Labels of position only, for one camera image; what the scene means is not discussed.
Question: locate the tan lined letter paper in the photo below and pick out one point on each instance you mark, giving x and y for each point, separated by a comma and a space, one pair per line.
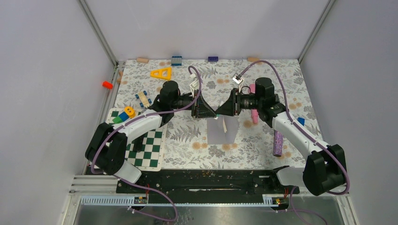
224, 125

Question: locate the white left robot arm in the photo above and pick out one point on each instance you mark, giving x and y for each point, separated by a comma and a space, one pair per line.
106, 150

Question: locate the left wooden cylinder block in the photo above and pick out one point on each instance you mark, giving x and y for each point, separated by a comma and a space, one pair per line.
142, 60

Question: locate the orange plastic cap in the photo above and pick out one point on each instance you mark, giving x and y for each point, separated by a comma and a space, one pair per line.
107, 85

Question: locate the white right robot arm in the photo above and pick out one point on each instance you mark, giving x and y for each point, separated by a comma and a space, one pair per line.
325, 167

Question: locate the pink toy microphone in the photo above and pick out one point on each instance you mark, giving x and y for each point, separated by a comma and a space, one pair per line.
254, 112

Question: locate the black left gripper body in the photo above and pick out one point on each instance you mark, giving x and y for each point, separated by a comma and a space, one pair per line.
195, 108

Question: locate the small coloured block toy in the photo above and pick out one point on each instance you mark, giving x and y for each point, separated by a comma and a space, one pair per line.
127, 113

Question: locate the floral patterned table mat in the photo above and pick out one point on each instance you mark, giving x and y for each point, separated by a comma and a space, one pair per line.
186, 138

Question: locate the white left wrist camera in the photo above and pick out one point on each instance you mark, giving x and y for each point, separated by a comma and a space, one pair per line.
195, 88

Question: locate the right wooden cylinder block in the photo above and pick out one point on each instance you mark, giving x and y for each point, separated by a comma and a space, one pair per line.
252, 59

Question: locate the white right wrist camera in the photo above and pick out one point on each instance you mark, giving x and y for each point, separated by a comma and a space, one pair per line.
238, 79

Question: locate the yellow triangle toy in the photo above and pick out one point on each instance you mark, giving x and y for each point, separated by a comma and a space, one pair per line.
163, 73

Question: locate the blue building brick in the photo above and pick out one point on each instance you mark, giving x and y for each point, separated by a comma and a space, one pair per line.
176, 61

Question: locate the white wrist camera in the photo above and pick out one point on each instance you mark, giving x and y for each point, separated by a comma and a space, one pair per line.
238, 79
195, 88

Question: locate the wooden cylinder block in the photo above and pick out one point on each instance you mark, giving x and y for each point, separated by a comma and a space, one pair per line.
142, 60
252, 59

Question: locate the grey paper envelope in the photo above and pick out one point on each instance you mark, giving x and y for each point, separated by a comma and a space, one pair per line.
215, 132

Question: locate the blue triangular block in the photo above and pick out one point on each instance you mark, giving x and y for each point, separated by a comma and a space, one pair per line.
301, 120

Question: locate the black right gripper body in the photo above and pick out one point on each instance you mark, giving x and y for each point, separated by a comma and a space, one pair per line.
245, 101

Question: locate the wooden toy car blue wheels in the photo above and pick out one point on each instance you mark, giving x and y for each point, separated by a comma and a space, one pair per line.
145, 102

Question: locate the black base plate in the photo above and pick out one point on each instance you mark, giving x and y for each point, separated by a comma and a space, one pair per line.
208, 186

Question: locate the purple glitter microphone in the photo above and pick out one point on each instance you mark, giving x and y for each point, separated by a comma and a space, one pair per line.
278, 144

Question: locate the green white chessboard mat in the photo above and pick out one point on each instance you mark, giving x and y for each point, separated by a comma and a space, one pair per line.
151, 156

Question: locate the black rectangular bar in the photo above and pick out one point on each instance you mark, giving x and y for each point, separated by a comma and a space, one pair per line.
138, 144

